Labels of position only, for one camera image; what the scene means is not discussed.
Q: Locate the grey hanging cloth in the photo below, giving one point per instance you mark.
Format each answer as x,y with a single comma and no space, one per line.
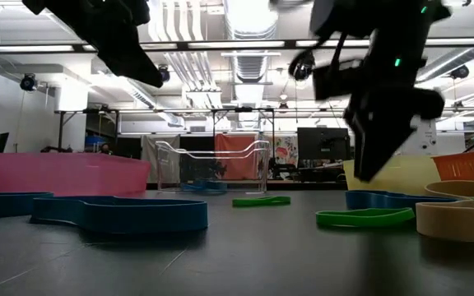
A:
148,152

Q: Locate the large wide beige rubber band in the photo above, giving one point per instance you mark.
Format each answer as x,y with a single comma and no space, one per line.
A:
455,222

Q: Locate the pale yellow plastic basket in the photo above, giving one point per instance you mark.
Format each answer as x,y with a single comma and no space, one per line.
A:
410,177

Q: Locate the pink plastic basket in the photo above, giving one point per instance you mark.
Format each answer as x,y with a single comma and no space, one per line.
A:
56,174

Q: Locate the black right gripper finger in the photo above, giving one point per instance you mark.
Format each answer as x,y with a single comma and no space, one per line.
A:
391,135
364,148

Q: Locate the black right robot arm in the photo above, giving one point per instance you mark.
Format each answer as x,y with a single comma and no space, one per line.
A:
364,16

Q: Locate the floral hanging cloth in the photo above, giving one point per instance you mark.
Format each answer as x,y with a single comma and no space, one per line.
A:
286,150

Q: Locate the large wide blue rubber band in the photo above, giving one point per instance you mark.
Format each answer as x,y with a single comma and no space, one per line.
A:
146,217

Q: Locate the white column unit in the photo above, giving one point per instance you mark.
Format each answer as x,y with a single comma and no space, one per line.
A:
426,141

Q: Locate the orange plastic basket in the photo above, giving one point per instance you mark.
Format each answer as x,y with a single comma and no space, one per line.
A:
471,166

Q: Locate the clear plastic basket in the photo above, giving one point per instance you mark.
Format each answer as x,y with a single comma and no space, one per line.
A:
167,164

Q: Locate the black hanging overhead camera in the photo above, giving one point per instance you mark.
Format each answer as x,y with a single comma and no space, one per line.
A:
303,70

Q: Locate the small blue rubber band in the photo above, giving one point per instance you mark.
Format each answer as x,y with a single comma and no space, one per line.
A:
204,186

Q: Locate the blue bin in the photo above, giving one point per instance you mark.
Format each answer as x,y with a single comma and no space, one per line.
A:
95,143

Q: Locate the black computer monitor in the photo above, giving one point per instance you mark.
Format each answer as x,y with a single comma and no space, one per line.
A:
321,144

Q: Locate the black ceiling dome camera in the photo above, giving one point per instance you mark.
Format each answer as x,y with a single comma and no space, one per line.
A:
165,73
460,72
28,82

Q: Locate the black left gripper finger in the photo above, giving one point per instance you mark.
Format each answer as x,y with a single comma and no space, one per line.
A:
144,63
128,67

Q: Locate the orange hanging cloth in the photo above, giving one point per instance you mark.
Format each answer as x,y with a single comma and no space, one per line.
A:
235,141

